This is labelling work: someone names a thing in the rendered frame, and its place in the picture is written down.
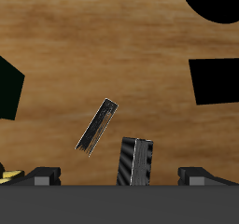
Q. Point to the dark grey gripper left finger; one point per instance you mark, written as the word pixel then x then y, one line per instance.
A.
pixel 43 175

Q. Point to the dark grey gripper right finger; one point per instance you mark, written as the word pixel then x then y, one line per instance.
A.
pixel 196 176

